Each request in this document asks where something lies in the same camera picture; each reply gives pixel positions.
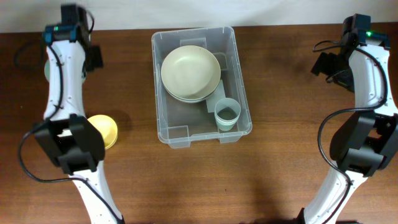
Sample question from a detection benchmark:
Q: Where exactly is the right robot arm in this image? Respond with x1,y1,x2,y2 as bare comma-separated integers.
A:
294,14,397,223

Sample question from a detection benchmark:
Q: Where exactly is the left black cable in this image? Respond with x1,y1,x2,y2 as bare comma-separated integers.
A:
14,9,124,224

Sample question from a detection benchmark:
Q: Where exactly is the cream white plate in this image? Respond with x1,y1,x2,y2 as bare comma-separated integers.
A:
160,45,221,100

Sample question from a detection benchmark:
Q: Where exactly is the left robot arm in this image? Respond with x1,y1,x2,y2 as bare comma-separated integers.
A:
32,3,124,223

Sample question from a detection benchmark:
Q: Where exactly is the black cable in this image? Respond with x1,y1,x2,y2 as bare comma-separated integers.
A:
14,9,124,224
312,39,389,224

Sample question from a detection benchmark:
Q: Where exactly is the beige plate in bin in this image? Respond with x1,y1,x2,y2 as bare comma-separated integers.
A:
162,85,219,103

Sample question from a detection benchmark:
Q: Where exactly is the green plastic cup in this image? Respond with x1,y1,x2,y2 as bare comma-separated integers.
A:
216,119,237,131

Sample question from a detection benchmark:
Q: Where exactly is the grey plastic cup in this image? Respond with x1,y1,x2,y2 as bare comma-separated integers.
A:
215,98,241,116

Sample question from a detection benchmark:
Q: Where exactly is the yellow bowl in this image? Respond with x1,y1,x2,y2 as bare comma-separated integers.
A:
88,114,118,149

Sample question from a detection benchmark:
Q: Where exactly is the cream plastic cup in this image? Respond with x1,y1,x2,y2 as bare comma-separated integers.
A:
215,113,239,125

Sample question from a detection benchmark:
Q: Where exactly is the clear plastic storage bin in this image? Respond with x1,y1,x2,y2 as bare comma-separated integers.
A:
151,27,252,149

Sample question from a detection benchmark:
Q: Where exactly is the white label in bin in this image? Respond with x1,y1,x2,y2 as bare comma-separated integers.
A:
206,80,226,113

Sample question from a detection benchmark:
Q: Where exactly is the green bowl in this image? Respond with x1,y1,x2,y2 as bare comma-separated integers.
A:
44,60,86,83

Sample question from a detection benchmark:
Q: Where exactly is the right black cable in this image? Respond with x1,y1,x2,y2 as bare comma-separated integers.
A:
312,39,389,224

